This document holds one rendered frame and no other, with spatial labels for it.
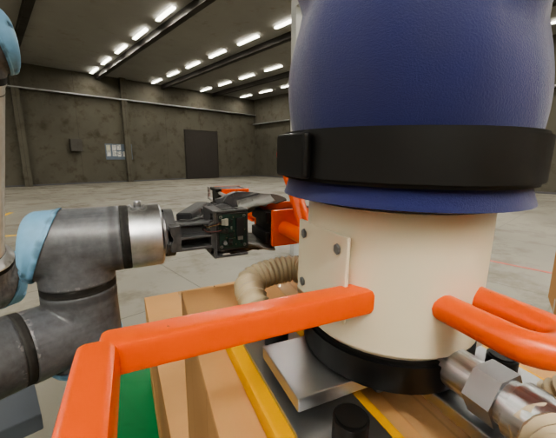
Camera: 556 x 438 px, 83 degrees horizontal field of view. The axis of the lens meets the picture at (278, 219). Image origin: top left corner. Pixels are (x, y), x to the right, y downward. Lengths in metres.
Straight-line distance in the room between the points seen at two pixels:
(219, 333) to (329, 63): 0.20
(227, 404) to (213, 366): 0.06
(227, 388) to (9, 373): 0.24
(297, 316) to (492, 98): 0.19
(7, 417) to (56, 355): 0.54
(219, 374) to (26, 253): 0.26
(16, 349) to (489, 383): 0.46
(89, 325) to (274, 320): 0.31
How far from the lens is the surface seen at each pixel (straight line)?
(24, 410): 1.01
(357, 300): 0.26
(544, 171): 0.29
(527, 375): 0.45
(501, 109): 0.25
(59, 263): 0.46
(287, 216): 0.50
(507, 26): 0.26
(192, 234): 0.47
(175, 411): 1.18
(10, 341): 0.47
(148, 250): 0.46
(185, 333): 0.21
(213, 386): 0.39
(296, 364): 0.33
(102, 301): 0.48
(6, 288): 1.08
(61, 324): 0.48
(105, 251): 0.45
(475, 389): 0.30
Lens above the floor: 1.31
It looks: 11 degrees down
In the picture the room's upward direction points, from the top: straight up
